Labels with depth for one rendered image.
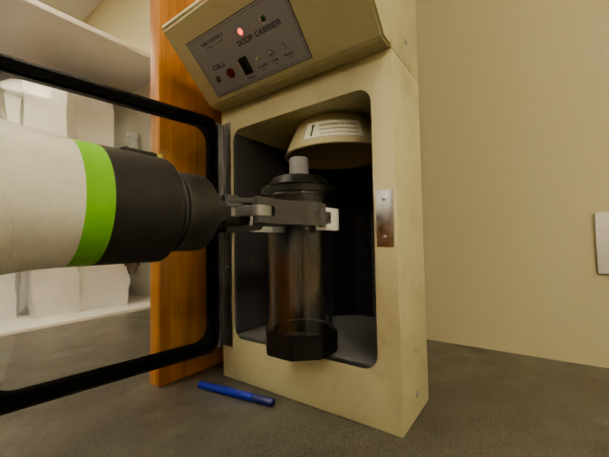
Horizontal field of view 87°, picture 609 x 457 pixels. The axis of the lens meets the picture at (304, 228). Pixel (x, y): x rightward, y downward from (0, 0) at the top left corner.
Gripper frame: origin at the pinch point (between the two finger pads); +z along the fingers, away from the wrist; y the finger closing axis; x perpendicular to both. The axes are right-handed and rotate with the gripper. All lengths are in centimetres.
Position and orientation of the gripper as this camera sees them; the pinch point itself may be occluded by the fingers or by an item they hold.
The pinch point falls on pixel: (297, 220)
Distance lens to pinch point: 45.1
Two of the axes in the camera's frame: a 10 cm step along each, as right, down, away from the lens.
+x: 0.1, 10.0, -0.4
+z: 5.9, 0.3, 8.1
